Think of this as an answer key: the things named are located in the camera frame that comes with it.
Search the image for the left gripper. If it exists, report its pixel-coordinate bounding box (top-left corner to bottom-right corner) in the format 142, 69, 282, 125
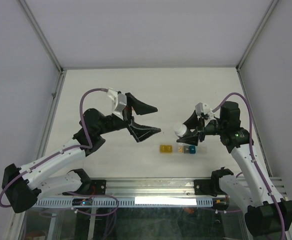
97, 93, 162, 142

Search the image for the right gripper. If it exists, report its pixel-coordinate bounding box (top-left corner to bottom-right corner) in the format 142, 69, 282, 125
175, 110, 226, 146

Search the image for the white pill bottle blue label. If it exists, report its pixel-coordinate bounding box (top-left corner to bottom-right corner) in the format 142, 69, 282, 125
173, 122, 190, 138

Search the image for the weekly pill organizer strip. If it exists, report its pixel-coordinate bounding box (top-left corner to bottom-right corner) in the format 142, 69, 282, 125
159, 144, 208, 155

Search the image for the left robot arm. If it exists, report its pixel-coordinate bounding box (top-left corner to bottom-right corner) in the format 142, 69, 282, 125
0, 88, 161, 214

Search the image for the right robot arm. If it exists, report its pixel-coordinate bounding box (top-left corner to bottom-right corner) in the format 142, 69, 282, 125
174, 101, 292, 237

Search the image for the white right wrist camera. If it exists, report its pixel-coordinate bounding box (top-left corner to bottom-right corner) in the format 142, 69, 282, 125
195, 102, 215, 120

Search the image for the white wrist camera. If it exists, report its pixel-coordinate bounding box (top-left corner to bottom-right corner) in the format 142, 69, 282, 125
195, 102, 215, 120
106, 88, 128, 120

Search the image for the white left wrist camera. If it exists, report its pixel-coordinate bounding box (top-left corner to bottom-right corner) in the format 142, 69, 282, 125
106, 88, 128, 120

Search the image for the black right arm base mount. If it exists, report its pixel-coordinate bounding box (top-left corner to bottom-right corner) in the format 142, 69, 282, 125
193, 179, 227, 197

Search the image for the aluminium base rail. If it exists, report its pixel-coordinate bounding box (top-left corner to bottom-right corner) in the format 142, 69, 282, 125
17, 176, 287, 200

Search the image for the white slotted cable duct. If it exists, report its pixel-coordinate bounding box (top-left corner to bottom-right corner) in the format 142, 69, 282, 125
34, 196, 214, 209

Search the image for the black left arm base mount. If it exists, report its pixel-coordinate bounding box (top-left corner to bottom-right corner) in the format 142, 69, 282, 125
70, 179, 107, 196

